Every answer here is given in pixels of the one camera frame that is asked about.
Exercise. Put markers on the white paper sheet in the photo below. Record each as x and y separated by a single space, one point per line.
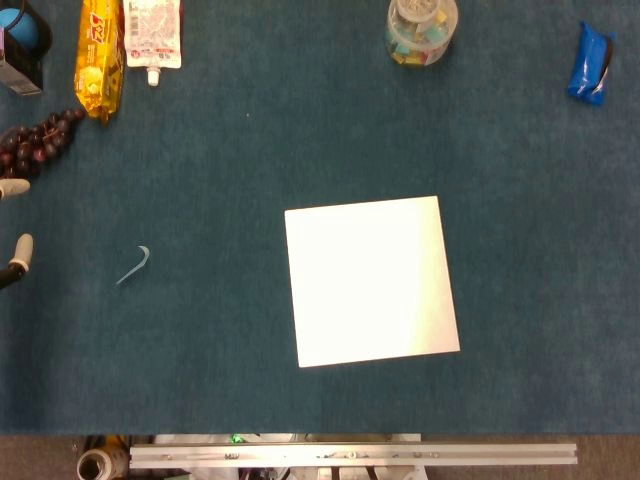
372 282

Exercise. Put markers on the yellow snack bag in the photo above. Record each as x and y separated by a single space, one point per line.
97 60

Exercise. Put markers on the blue snack packet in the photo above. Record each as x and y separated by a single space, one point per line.
587 62

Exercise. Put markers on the brown tape roll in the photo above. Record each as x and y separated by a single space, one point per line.
95 465

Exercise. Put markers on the black mesh pen holder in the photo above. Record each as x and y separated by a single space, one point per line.
42 35

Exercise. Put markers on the aluminium profile rail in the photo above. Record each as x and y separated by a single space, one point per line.
350 455

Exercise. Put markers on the small light blue strip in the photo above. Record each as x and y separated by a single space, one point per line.
135 271

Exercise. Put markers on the white spout pouch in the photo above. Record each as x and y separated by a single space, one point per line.
152 35

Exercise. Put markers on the clear jar of clips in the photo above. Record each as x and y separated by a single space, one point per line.
420 35

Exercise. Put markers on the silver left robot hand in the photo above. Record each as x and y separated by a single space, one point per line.
20 246

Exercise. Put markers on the dark red grape bunch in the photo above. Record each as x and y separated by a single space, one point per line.
35 145

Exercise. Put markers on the black purple carton box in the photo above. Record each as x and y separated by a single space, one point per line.
15 70

